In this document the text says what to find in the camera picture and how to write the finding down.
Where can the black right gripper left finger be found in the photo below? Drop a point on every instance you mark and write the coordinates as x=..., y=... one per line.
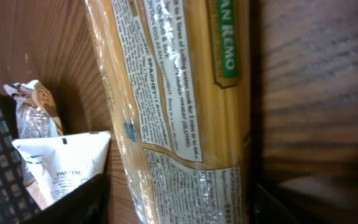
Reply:
x=88, y=204

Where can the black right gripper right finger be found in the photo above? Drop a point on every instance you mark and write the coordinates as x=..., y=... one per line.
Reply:
x=267, y=209

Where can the white tube gold cap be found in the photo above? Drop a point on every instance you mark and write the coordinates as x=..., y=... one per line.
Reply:
x=59, y=165

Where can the white brown snack pouch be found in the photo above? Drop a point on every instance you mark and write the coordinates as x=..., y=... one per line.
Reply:
x=36, y=111

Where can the orange biscuit package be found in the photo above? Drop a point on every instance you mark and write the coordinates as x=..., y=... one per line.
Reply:
x=177, y=77

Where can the grey plastic shopping basket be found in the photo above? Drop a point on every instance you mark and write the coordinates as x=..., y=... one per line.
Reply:
x=16, y=205

